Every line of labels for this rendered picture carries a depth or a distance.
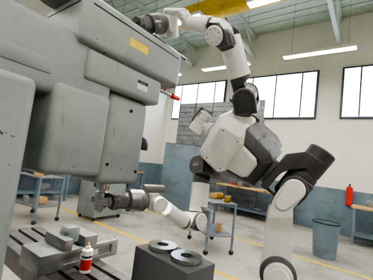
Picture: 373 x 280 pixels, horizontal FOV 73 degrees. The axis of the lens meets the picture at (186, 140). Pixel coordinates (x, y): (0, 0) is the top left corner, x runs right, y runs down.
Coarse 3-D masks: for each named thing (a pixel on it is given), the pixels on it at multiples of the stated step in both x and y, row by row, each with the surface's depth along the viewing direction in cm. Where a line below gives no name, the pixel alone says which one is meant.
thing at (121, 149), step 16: (112, 96) 86; (112, 112) 86; (128, 112) 91; (144, 112) 98; (112, 128) 86; (128, 128) 91; (112, 144) 86; (128, 144) 92; (112, 160) 86; (128, 160) 92; (80, 176) 88; (96, 176) 83; (112, 176) 87; (128, 176) 92
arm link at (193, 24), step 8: (192, 16) 106; (200, 16) 104; (208, 16) 102; (192, 24) 105; (200, 24) 103; (208, 24) 99; (216, 24) 97; (224, 24) 100; (200, 32) 105; (232, 32) 103
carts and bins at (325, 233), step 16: (32, 176) 454; (48, 176) 475; (32, 208) 513; (32, 224) 436; (208, 224) 398; (320, 224) 455; (336, 224) 473; (320, 240) 453; (336, 240) 448; (320, 256) 451
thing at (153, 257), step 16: (160, 240) 81; (144, 256) 74; (160, 256) 71; (176, 256) 69; (192, 256) 72; (144, 272) 73; (160, 272) 68; (176, 272) 65; (192, 272) 64; (208, 272) 69
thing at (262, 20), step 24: (120, 0) 784; (144, 0) 769; (168, 0) 758; (192, 0) 744; (288, 0) 691; (312, 0) 680; (336, 0) 641; (360, 0) 660; (240, 24) 788; (264, 24) 823; (288, 24) 807; (336, 24) 646; (192, 48) 1037
